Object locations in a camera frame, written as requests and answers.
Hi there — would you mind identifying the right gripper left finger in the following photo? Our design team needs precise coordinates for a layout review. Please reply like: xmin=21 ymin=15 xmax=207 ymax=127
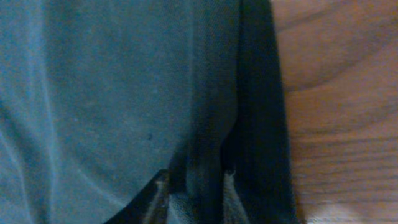
xmin=104 ymin=169 xmax=169 ymax=224

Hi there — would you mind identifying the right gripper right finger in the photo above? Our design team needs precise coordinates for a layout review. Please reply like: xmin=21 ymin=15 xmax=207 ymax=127
xmin=223 ymin=171 xmax=251 ymax=224

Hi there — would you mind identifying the black polo shirt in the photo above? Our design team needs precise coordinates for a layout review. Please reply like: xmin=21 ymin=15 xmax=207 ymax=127
xmin=1 ymin=0 xmax=299 ymax=223

